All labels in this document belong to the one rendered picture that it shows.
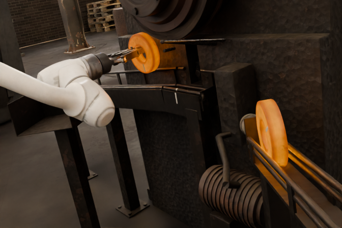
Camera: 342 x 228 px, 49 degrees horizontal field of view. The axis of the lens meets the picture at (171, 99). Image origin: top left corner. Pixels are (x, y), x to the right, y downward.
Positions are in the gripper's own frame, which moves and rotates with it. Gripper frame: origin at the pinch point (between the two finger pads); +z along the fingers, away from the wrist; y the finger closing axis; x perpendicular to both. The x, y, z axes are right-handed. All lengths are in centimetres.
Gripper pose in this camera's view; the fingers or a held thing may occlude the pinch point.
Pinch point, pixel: (142, 49)
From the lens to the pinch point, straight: 143.7
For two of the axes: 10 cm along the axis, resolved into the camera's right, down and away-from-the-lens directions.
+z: 7.4, -3.6, 5.6
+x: -2.1, -9.2, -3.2
